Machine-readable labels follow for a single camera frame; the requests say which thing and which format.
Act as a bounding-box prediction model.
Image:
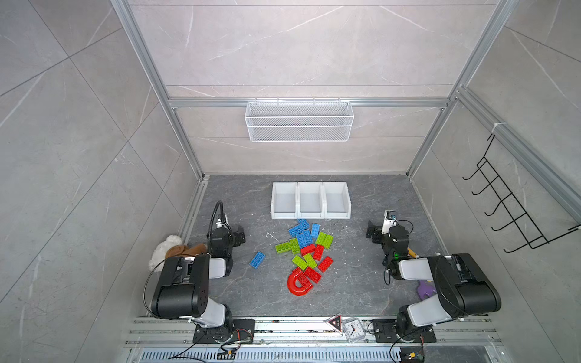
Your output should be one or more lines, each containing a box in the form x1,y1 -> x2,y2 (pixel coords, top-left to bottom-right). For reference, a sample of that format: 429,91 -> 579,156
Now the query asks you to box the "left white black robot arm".
143,201 -> 246,343

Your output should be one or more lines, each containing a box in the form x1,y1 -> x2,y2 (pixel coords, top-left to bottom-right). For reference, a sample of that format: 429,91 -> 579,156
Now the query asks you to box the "yellow toy block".
407,248 -> 419,259

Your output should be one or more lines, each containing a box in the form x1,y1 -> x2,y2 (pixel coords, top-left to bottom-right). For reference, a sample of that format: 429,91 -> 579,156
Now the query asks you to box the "small clear clock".
342,318 -> 367,343

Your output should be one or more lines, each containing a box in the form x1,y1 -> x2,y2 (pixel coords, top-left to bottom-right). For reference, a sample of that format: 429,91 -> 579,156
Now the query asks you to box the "purple toy fork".
417,281 -> 437,300

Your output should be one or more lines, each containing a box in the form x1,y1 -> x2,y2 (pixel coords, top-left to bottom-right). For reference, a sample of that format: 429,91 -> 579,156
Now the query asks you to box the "right white storage bin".
322,181 -> 352,219

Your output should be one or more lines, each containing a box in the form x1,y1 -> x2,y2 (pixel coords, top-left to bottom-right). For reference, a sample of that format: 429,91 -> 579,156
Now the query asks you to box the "red triangle sign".
325,315 -> 343,334

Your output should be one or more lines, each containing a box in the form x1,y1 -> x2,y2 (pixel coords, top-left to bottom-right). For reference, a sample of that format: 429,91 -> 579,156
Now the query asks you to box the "white storage bin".
298,182 -> 323,219
271,182 -> 299,219
322,181 -> 352,219

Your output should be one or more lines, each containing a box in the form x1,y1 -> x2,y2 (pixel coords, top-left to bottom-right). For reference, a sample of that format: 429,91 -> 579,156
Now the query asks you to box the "middle white storage bin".
298,182 -> 323,219

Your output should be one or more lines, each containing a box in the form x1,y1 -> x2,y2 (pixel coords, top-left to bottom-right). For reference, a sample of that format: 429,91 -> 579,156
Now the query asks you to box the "white wire mesh basket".
245,101 -> 355,142

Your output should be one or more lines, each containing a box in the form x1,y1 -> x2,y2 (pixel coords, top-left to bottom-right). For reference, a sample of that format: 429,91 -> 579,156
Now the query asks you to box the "blue lego brick top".
297,219 -> 310,229

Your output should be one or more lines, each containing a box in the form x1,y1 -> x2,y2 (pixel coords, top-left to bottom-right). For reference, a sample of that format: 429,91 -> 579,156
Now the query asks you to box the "left white storage bin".
271,182 -> 299,219

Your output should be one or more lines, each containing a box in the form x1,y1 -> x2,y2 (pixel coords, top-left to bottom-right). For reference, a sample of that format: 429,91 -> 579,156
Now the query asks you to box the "blue lego brick long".
288,225 -> 305,236

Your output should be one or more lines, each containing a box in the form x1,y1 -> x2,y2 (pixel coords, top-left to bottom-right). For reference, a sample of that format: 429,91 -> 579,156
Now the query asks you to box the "green lego brick long left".
275,238 -> 300,255

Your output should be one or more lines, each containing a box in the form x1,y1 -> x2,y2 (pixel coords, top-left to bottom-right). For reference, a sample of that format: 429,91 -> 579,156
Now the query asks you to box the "black wire hook rack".
462,134 -> 580,253

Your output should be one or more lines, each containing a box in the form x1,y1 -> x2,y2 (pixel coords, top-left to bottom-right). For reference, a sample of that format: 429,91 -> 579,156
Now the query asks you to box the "red horseshoe magnet toy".
287,268 -> 313,296

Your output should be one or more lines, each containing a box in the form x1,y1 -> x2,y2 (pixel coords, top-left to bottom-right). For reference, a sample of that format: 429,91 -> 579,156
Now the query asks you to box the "red lego brick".
300,244 -> 316,256
317,256 -> 334,273
304,267 -> 322,284
312,244 -> 325,261

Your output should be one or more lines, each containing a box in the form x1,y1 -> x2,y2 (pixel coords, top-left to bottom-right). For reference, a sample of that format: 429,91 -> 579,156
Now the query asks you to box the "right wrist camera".
381,210 -> 397,234

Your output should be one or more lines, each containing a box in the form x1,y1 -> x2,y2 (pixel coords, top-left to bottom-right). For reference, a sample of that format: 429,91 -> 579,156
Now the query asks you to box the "white brown plush toy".
148,235 -> 207,272

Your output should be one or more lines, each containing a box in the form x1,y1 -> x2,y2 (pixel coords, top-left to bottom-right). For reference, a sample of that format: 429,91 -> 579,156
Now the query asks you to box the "lone blue lego brick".
249,252 -> 266,269

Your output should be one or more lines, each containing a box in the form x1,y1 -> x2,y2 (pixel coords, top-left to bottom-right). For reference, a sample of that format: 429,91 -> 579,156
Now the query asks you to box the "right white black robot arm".
366,210 -> 502,342

